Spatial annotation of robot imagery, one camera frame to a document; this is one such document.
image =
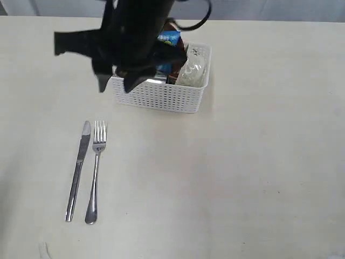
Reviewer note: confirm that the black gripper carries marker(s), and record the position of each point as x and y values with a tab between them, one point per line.
126	39

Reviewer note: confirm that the silver metal fork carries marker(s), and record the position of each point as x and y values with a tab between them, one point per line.
99	145

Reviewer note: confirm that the silver table knife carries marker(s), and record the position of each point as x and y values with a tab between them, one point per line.
83	147

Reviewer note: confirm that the white speckled ceramic bowl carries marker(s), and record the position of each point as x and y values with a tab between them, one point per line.
194	70

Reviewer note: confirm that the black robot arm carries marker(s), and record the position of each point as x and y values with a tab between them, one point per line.
127	40

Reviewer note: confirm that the white perforated plastic basket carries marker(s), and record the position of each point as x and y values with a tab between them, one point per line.
158	95

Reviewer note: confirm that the silver foil packet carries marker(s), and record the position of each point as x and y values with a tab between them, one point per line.
158	78

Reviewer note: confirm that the blue potato chips bag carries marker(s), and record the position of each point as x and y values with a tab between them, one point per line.
168	37

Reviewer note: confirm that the brown round plate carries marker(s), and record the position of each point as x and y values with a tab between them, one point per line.
178	63

